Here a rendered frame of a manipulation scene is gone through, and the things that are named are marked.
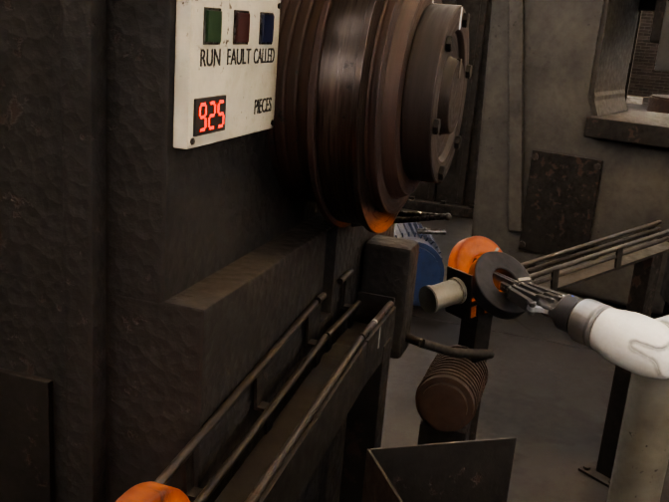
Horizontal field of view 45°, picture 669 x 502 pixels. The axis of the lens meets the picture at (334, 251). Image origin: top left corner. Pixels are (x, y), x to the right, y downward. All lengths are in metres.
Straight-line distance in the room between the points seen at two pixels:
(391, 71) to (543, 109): 2.89
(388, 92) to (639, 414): 1.17
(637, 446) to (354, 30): 1.32
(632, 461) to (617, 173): 2.07
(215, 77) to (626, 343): 0.91
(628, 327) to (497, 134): 2.64
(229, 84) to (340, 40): 0.19
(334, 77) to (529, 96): 2.96
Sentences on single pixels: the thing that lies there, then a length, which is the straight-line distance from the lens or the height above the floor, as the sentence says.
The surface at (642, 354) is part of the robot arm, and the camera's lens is 1.56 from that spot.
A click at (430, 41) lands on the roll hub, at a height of 1.20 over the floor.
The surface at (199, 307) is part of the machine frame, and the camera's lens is 1.00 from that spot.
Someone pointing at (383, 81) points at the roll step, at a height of 1.14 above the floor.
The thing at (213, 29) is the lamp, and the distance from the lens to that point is 0.99.
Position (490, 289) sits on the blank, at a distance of 1.76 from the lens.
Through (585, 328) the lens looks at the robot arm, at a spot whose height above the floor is 0.69.
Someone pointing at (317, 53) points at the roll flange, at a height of 1.17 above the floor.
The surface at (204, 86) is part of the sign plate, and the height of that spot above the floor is 1.13.
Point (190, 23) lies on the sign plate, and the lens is 0.95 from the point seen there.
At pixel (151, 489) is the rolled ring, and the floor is 0.77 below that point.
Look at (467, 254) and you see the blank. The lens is 1.81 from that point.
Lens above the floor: 1.22
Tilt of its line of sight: 16 degrees down
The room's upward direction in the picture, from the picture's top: 5 degrees clockwise
